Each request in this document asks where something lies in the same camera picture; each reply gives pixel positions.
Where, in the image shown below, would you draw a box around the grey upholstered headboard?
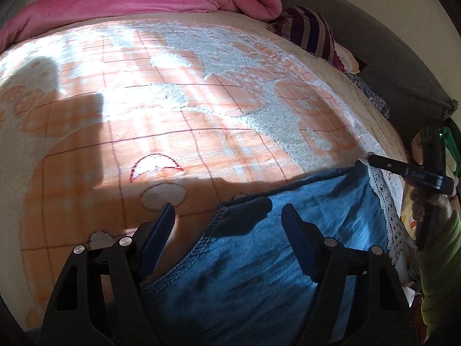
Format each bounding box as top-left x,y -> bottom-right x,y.
267,0 -> 458,145

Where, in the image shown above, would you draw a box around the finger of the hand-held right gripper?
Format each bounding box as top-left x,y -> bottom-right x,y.
358,153 -> 410,178

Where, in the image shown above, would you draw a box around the green strap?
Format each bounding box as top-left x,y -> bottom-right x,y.
441,126 -> 461,177

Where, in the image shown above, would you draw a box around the cartoon printed cloth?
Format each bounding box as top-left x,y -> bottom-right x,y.
401,184 -> 424,246

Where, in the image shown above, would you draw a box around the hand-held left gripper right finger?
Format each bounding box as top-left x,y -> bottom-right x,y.
281,204 -> 420,346

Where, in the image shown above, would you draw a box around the blue denim pants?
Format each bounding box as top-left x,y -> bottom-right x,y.
104,157 -> 409,346

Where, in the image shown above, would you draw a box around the orange white printed blanket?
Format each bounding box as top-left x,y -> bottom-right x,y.
0,18 -> 407,336

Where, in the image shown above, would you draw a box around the pale yellow pillow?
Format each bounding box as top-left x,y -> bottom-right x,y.
335,43 -> 361,74

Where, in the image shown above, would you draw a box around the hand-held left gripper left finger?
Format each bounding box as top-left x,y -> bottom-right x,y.
40,202 -> 176,346

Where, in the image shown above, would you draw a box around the blue patterned cloth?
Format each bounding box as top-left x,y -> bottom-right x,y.
346,72 -> 391,119

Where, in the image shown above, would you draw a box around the purple striped pillow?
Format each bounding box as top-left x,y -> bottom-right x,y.
270,6 -> 348,71

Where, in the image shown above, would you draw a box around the person's right hand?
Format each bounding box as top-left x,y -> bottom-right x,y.
430,193 -> 455,224

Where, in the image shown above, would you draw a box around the person's right forearm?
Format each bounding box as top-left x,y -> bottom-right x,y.
416,211 -> 461,339

